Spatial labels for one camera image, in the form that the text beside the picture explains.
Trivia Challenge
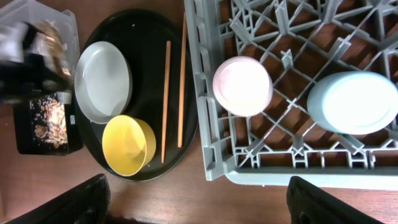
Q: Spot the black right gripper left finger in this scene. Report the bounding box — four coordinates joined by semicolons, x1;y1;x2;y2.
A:
9;174;111;224

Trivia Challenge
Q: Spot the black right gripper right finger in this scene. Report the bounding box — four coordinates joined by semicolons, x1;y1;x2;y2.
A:
286;176;379;224

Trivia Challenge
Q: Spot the yellow bowl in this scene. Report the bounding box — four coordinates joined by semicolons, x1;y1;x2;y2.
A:
102;115;156;177

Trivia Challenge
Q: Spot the food scraps pile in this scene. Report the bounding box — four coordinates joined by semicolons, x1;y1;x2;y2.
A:
29;93;68;149

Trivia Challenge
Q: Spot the light blue cup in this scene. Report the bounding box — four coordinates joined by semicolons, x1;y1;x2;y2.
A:
307;72;397;134

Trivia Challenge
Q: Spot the pink cup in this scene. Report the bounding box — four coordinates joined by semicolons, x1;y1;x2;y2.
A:
212;56;273;117

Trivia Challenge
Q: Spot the gold brown snack wrapper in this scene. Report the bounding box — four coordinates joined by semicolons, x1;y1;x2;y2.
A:
35;21;72;82

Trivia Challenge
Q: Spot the grey dishwasher rack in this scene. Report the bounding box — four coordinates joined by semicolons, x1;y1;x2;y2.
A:
184;0;397;190

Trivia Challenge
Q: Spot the black rectangular tray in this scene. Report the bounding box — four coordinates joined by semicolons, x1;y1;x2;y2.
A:
13;92;83;156

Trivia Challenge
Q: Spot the grey plate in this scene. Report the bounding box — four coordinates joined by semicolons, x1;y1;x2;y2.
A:
74;41;132;124

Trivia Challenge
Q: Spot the round black tray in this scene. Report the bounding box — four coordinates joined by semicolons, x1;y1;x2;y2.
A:
86;9;198;182

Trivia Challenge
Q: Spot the left wooden chopstick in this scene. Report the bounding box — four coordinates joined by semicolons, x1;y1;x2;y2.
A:
161;40;171;163

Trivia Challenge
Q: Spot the wooden chopstick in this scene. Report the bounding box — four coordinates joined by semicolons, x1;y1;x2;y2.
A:
161;40;171;163
178;14;187;148

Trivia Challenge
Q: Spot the right wooden chopstick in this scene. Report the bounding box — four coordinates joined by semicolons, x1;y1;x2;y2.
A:
178;14;187;148

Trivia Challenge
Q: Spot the clear plastic bin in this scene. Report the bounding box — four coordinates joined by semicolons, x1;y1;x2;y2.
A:
1;0;80;78

